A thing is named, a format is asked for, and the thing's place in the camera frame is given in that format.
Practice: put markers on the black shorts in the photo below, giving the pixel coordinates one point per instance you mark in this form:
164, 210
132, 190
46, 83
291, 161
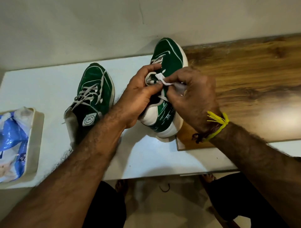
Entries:
235, 195

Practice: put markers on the white shoelace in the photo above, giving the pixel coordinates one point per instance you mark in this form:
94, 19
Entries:
156, 60
88, 94

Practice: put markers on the black loop band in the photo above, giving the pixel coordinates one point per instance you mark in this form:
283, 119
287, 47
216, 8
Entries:
161, 189

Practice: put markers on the beige plastic tray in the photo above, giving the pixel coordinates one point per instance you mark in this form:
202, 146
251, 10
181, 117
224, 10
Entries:
35, 145

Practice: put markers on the brown wooden board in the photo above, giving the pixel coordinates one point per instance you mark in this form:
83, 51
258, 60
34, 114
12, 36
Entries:
258, 77

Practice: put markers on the person's foot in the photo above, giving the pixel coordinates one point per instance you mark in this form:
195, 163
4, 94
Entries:
121, 186
208, 177

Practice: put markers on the person's left forearm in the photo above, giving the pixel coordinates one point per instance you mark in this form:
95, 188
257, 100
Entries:
61, 183

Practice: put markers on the person's right hand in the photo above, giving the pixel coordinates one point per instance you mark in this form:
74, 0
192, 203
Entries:
195, 98

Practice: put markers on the yellow thread wristband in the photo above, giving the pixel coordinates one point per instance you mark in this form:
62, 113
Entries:
221, 122

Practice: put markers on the person's left hand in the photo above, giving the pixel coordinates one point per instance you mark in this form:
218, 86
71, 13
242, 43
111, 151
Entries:
136, 98

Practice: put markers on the person's left foot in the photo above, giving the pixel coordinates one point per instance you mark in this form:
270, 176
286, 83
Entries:
121, 186

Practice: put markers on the white wet wipe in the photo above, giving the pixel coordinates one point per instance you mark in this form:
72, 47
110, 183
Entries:
162, 78

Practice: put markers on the person's right forearm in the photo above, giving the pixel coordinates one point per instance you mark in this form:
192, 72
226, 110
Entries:
258, 169

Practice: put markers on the blue wet wipe packet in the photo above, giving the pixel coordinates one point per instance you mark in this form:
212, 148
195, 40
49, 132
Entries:
11, 141

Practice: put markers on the person's right foot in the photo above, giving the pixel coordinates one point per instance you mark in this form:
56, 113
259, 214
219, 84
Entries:
208, 177

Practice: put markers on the green sneaker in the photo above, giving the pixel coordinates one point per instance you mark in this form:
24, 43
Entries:
172, 50
96, 77

